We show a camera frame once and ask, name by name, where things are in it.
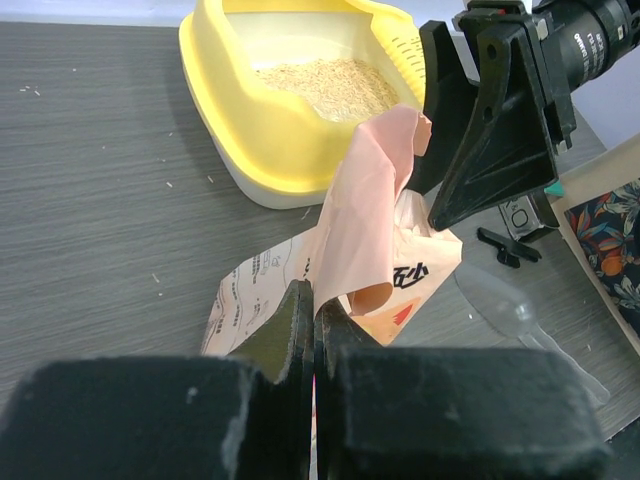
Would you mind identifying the clear plastic scoop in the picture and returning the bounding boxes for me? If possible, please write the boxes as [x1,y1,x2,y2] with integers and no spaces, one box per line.
[454,262,611,407]

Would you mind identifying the pink cat litter bag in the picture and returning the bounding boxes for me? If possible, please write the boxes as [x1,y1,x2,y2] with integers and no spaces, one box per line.
[202,105,461,479]

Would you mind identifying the beige canvas tote bag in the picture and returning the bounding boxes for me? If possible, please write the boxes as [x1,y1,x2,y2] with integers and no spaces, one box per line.
[552,136,639,350]

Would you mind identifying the yellow litter box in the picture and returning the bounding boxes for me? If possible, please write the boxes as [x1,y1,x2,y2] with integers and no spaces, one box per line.
[178,1,423,209]

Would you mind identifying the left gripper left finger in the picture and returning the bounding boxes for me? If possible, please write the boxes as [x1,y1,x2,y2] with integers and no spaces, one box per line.
[1,281,313,479]

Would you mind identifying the black bag clip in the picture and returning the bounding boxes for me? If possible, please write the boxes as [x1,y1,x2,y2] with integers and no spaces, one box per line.
[476,227,542,269]

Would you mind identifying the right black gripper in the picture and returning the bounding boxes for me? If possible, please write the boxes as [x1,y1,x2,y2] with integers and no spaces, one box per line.
[407,1,576,231]

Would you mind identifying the yellow slotted litter scoop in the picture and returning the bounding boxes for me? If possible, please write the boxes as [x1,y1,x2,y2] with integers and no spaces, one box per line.
[371,5,426,104]

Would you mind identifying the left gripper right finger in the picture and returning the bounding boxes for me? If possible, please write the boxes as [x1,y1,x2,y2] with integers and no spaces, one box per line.
[315,300,611,479]

